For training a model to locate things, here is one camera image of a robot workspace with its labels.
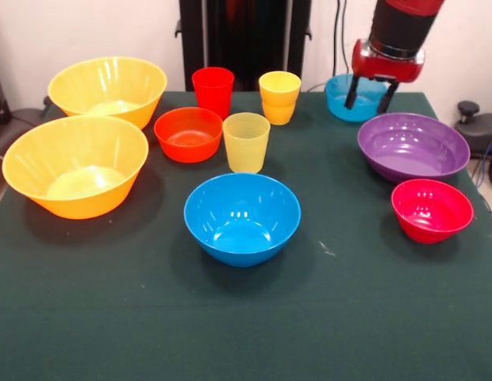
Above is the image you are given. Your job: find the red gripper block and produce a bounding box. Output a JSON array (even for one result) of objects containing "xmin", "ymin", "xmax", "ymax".
[{"xmin": 344, "ymin": 38, "xmax": 425, "ymax": 114}]

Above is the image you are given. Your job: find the purple bowl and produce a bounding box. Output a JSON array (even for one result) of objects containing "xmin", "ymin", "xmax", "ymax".
[{"xmin": 356, "ymin": 112, "xmax": 471, "ymax": 184}]

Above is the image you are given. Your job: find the small light blue bowl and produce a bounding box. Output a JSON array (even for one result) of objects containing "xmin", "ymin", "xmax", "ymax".
[{"xmin": 324, "ymin": 73, "xmax": 390, "ymax": 123}]

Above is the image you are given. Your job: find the yellow stepped cup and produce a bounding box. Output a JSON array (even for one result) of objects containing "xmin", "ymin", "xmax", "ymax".
[{"xmin": 258, "ymin": 71, "xmax": 302, "ymax": 126}]

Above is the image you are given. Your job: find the black tripod base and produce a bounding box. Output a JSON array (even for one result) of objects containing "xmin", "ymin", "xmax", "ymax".
[
  {"xmin": 454, "ymin": 101, "xmax": 492, "ymax": 160},
  {"xmin": 0, "ymin": 97, "xmax": 52, "ymax": 156}
]

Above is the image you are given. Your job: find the small pink bowl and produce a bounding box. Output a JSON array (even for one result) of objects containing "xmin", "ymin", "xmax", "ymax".
[{"xmin": 390, "ymin": 179, "xmax": 475, "ymax": 244}]

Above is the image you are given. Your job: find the pale yellow translucent cup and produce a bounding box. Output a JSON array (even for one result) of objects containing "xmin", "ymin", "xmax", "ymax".
[{"xmin": 221, "ymin": 112, "xmax": 271, "ymax": 174}]

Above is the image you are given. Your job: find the red cup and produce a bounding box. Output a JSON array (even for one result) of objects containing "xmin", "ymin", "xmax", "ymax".
[{"xmin": 191, "ymin": 67, "xmax": 235, "ymax": 121}]

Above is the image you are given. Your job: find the small red-orange bowl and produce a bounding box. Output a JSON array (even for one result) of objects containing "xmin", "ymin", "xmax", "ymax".
[{"xmin": 153, "ymin": 106, "xmax": 224, "ymax": 164}]

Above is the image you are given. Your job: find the large orange bowl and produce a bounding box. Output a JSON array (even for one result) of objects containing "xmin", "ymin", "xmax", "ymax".
[
  {"xmin": 47, "ymin": 56, "xmax": 168, "ymax": 130},
  {"xmin": 2, "ymin": 115, "xmax": 150, "ymax": 220}
]

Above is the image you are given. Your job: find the dark green table cloth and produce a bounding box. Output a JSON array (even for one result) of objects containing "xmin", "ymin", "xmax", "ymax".
[{"xmin": 0, "ymin": 90, "xmax": 492, "ymax": 381}]

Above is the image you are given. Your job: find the black wall cable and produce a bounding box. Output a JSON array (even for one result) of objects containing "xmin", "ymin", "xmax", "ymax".
[{"xmin": 332, "ymin": 0, "xmax": 351, "ymax": 75}]

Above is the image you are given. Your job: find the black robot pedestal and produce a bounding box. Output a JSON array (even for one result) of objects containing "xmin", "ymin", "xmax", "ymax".
[{"xmin": 175, "ymin": 0, "xmax": 313, "ymax": 93}]

